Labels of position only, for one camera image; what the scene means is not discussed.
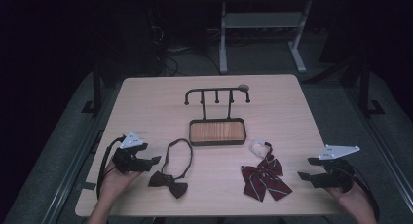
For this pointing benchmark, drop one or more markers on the person's right hand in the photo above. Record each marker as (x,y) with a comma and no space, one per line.
(354,201)

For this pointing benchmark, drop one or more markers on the white power strip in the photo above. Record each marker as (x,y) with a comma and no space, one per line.
(179,49)

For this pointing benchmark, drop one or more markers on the black hook rack wooden base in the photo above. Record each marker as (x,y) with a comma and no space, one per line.
(217,131)

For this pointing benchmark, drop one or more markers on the black metal stand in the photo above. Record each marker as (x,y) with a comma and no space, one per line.
(96,87)
(365,87)

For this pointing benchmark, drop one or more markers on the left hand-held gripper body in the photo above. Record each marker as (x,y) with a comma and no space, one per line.
(130,162)

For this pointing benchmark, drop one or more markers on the grey round disc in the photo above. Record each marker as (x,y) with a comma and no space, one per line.
(243,87)

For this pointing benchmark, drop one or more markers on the black bow tie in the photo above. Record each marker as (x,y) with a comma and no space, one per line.
(168,183)

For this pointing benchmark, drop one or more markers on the red striped bow tie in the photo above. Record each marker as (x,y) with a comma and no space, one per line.
(266,175)

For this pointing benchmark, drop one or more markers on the grey tape piece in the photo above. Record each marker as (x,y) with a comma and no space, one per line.
(87,186)

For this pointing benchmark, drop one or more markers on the white metal stand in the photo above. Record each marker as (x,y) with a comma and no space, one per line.
(263,20)

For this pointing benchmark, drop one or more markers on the person's left hand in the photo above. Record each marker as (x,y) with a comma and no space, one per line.
(117,185)

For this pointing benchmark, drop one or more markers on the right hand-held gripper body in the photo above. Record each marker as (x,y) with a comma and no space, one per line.
(337,175)

